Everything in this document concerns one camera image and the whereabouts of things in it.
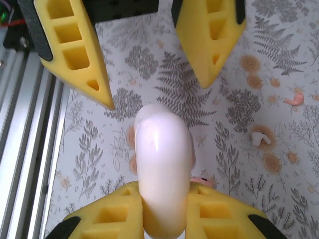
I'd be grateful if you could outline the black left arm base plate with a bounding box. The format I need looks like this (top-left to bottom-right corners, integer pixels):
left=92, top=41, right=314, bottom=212
left=2, top=23, right=34, bottom=53

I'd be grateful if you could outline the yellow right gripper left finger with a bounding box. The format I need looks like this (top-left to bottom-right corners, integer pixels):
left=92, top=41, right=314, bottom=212
left=43, top=181, right=145, bottom=239

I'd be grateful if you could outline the aluminium frame rail at bases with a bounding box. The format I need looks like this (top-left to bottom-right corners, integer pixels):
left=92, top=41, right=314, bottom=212
left=0, top=23, right=73, bottom=239

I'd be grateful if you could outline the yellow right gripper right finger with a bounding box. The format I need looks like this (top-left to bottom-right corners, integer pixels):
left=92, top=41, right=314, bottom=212
left=185, top=185, right=291, bottom=239

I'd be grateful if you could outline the floral patterned table cover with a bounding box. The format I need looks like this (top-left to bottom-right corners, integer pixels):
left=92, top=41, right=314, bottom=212
left=44, top=0, right=319, bottom=239

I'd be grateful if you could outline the pink earbud charging case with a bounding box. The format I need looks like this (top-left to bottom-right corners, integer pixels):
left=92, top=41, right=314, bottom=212
left=189, top=150, right=217, bottom=190

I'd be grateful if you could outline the small circuit board with wires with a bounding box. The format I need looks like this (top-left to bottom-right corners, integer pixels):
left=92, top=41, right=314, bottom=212
left=0, top=0, right=25, bottom=27

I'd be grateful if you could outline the white wireless earbud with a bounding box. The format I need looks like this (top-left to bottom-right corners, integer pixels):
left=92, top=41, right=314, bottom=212
left=250, top=131, right=272, bottom=146

